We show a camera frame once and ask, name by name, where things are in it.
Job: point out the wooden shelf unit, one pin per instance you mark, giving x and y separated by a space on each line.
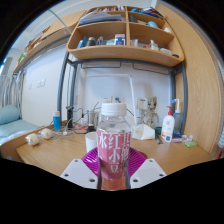
126 51

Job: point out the blue white-capped can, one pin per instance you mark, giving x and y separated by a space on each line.
57 121

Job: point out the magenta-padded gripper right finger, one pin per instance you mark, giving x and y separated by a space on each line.
146 171

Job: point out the tree creature figurine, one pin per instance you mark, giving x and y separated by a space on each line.
150 111

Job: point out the clear blue spray bottle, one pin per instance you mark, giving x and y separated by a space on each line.
177 120

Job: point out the white cup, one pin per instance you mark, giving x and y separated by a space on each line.
90 141

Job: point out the white desk lamp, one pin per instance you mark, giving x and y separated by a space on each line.
133 96

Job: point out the white red-pump lotion bottle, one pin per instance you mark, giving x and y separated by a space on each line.
168 128

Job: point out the white tape roll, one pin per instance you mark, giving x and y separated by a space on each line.
46 133
32 139

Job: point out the teal pillow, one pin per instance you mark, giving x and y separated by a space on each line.
8 114

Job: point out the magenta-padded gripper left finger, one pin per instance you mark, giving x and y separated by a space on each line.
78 171

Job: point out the black handheld device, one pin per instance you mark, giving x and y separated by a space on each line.
69 116

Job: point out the pink-labelled clear drink bottle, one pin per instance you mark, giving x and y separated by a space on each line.
113 150

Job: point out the white tissue pack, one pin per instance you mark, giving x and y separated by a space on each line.
142 132

